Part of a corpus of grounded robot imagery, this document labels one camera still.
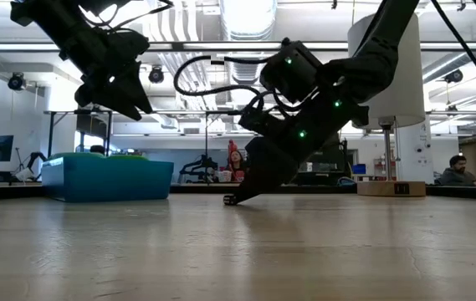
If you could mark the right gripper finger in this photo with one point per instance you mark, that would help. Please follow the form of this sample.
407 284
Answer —
267 171

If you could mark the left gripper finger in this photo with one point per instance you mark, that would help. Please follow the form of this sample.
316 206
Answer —
126 94
85 95

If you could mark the small black die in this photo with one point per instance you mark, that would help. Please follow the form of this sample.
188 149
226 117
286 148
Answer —
229 200

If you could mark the blue plastic bin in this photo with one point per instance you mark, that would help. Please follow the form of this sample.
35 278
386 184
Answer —
103 180

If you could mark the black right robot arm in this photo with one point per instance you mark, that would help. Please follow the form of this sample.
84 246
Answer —
382 50

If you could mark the black background robot arm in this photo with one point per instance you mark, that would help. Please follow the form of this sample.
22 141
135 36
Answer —
198 167
32 163

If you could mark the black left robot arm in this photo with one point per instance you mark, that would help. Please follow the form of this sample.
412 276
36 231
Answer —
49 18

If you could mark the person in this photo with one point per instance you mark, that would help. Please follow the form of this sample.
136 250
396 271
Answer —
457 171
236 164
97 149

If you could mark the black ceiling spotlight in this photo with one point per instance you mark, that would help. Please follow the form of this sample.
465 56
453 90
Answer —
453 76
156 74
16 80

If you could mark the large black monitor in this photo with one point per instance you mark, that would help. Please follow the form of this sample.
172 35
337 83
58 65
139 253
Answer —
325 173

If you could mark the small blue screen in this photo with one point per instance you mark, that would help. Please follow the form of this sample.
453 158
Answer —
359 169

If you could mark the metal lamp pole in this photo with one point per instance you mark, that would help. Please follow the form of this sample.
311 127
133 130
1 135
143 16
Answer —
387 146

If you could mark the white cylindrical lamp shade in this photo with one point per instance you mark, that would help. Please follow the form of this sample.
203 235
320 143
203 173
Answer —
405 88

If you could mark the round wooden lamp base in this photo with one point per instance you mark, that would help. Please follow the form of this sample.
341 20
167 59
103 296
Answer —
390 189

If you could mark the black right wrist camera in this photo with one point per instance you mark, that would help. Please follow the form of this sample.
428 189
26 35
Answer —
292 71

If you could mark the black overhead frame beam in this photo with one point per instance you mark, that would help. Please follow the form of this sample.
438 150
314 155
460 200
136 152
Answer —
204 46

